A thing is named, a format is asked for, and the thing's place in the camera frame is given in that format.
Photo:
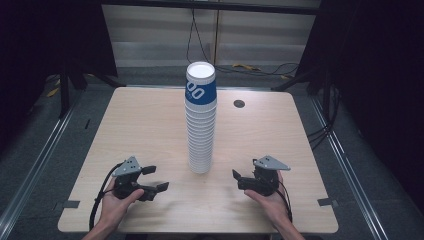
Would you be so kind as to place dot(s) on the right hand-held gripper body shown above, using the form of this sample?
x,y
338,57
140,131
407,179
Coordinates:
x,y
266,163

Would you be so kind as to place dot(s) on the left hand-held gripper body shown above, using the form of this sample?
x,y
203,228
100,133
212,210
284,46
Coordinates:
x,y
128,168

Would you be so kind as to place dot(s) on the stack of white paper cups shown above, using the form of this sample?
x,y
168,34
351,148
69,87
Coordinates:
x,y
200,133

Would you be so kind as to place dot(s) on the person's right hand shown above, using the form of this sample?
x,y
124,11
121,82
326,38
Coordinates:
x,y
275,206

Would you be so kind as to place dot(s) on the person's left hand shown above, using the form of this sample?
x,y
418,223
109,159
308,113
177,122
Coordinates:
x,y
113,206

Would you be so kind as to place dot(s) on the dark round table grommet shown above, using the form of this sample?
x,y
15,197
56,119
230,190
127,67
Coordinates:
x,y
239,103

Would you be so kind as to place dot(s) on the grey tape piece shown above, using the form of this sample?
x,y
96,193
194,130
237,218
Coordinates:
x,y
325,202
71,204

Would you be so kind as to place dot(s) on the black metal stand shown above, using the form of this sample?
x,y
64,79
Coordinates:
x,y
64,96
296,80

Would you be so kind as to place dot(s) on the yellow floor strip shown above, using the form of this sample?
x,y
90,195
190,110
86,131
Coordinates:
x,y
52,92
246,67

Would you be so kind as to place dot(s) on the dark curtain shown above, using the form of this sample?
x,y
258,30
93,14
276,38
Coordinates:
x,y
40,40
376,66

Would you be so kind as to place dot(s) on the black overhead bar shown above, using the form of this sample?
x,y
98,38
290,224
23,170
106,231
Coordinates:
x,y
213,6

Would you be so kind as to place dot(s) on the metal floor rail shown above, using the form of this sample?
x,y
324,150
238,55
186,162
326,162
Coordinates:
x,y
36,166
350,166

